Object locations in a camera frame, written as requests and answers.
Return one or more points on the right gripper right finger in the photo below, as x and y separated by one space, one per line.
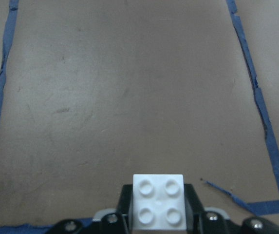
198 220

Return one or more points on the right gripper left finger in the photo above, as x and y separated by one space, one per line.
116 220

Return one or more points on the white block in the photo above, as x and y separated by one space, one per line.
158 202

